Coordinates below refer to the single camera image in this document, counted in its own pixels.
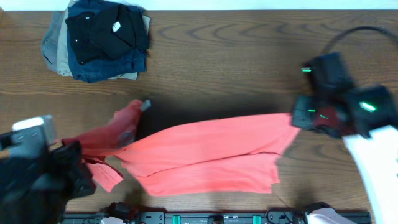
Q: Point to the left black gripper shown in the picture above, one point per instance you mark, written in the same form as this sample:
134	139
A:
69	158

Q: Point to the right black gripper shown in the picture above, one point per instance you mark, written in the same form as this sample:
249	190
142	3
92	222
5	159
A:
306	104

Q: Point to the red t-shirt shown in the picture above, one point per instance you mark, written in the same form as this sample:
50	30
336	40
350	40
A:
221	155

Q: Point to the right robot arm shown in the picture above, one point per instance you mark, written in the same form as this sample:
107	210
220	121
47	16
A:
364	118

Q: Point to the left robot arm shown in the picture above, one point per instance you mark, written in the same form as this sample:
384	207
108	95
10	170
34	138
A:
46	210

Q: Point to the grey folded garment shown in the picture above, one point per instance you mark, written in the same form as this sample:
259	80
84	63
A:
49	44

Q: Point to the navy blue folded garment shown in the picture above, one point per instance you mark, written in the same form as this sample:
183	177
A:
99	70

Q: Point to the black folded shirt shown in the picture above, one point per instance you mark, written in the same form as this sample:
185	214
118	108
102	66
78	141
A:
102	30

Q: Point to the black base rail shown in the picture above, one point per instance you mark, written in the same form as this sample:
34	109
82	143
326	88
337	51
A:
124	214

